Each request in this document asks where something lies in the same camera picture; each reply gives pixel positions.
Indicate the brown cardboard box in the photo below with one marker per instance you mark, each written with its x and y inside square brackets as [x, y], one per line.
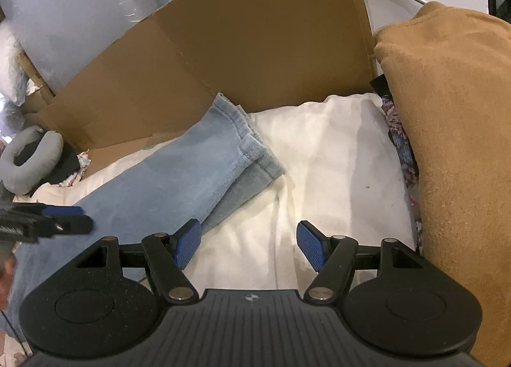
[239, 39]

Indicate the clear plastic bag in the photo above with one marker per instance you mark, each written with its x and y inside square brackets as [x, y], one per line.
[10, 117]

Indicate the brown cloth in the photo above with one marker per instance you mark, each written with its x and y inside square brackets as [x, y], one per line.
[459, 131]

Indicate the person's left hand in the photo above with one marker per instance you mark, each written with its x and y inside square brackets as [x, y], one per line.
[6, 275]

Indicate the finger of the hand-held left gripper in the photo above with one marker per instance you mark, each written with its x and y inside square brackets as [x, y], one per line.
[76, 225]
[64, 212]

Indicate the black cloth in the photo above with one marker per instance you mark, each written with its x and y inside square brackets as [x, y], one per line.
[66, 169]

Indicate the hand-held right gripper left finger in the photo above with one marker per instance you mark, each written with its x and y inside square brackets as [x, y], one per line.
[187, 243]

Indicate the white plastic bag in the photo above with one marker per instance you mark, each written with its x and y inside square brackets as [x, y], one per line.
[10, 67]

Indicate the dark patterned knit cloth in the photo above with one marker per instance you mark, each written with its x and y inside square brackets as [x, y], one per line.
[403, 143]

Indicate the large grey wrapped block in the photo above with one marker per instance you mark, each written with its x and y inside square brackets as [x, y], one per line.
[80, 15]

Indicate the floral cloth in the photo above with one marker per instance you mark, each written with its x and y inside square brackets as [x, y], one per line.
[82, 159]

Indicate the light blue jeans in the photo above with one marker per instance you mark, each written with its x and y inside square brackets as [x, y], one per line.
[159, 175]

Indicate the grey neck pillow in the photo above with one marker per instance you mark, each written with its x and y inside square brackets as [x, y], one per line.
[52, 151]

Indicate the bear printed blanket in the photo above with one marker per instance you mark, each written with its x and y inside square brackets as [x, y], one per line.
[339, 175]

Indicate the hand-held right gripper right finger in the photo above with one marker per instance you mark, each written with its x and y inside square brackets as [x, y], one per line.
[313, 245]

